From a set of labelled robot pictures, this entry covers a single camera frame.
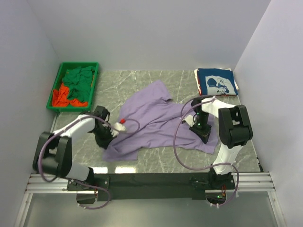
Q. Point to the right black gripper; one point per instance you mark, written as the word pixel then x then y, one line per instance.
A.
pixel 203 135

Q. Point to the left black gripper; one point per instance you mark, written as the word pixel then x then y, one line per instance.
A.
pixel 105 143

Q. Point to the purple t shirt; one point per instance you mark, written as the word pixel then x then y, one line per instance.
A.
pixel 157 117

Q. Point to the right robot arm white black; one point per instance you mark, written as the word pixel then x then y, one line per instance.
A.
pixel 234 129

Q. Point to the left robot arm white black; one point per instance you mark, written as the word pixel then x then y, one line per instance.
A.
pixel 54 149

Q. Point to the navy printed folded t shirt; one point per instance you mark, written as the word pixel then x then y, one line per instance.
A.
pixel 217 82

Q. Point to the orange t shirt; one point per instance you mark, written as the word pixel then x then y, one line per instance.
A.
pixel 60 98

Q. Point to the white folded t shirt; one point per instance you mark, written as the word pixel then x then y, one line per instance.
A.
pixel 197 81

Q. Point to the green t shirt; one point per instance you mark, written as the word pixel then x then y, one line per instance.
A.
pixel 79 81

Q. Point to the green plastic bin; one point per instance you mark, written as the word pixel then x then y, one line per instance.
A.
pixel 58 81

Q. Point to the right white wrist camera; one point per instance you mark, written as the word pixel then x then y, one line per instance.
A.
pixel 189 119

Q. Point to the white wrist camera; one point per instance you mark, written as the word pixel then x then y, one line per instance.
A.
pixel 117 128
pixel 189 119

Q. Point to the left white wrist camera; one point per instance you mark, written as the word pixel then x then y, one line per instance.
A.
pixel 117 128

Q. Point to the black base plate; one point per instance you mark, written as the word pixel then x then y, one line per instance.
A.
pixel 163 185

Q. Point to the aluminium rail frame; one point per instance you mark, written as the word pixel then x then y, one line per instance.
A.
pixel 248 182

